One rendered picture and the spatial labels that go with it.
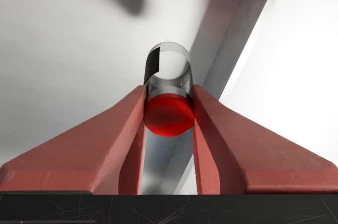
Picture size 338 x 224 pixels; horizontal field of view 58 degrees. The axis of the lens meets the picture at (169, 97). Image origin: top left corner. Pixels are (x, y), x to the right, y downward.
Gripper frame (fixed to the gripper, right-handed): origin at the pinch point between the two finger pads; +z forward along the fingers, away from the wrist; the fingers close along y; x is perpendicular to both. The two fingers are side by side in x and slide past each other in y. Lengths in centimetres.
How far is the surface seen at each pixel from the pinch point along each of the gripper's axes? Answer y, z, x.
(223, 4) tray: -3.0, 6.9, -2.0
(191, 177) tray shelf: -1.9, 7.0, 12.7
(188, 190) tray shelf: -1.7, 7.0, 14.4
